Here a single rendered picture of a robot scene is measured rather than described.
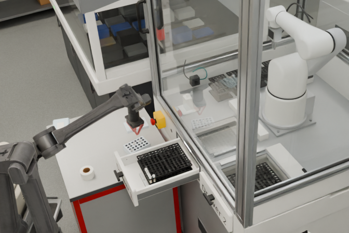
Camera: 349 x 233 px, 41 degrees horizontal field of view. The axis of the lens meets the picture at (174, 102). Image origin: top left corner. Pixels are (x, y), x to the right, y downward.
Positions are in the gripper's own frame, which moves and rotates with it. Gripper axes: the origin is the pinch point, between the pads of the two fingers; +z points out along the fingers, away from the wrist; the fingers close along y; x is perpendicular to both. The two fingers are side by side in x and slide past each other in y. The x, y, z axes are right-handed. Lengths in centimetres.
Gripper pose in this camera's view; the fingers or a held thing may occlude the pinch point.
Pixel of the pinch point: (135, 132)
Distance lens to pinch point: 253.7
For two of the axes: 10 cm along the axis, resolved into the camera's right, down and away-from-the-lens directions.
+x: -8.3, 3.6, -4.2
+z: 0.5, 8.0, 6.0
